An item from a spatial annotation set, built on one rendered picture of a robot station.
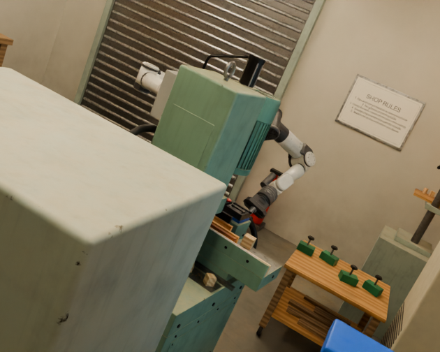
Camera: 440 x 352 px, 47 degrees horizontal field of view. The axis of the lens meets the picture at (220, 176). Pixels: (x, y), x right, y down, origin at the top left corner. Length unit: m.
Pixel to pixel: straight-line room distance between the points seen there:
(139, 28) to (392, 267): 3.41
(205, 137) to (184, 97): 0.14
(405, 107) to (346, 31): 0.85
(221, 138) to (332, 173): 3.40
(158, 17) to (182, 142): 3.95
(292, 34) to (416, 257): 2.28
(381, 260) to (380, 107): 1.45
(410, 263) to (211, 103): 2.73
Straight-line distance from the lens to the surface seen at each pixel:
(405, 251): 3.98
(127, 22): 5.63
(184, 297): 1.79
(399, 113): 4.76
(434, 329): 3.06
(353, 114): 4.79
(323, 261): 3.47
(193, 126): 1.56
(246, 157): 1.87
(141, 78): 2.30
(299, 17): 4.93
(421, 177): 4.81
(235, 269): 1.95
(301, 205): 4.98
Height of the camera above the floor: 1.69
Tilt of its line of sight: 16 degrees down
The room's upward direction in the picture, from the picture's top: 23 degrees clockwise
